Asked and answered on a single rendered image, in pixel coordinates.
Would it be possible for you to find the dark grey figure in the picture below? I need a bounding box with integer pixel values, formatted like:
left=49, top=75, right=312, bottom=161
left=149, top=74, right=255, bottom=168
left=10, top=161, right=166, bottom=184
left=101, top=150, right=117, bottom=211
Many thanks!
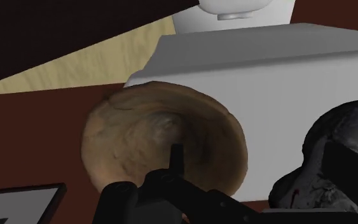
left=268, top=99, right=358, bottom=215

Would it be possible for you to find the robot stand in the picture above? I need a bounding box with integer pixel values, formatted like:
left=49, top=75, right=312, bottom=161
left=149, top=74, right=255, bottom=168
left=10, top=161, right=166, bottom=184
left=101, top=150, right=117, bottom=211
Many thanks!
left=123, top=22, right=358, bottom=203

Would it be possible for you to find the brown wooden bowl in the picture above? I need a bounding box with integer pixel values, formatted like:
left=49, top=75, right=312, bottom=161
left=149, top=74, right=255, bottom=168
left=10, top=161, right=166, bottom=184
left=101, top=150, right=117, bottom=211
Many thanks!
left=80, top=81, right=249, bottom=198

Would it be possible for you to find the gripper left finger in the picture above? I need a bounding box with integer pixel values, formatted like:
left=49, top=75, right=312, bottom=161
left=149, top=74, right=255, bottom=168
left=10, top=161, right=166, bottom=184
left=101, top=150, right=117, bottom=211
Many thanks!
left=92, top=143, right=261, bottom=224

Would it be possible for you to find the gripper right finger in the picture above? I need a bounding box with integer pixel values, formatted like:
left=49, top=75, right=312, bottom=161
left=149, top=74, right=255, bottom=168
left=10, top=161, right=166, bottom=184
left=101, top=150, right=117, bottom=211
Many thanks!
left=320, top=141, right=358, bottom=214

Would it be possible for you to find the black tablet with grey screen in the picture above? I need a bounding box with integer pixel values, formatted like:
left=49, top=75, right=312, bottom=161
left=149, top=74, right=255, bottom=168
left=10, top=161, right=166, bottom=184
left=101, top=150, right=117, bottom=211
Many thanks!
left=0, top=182, right=68, bottom=224

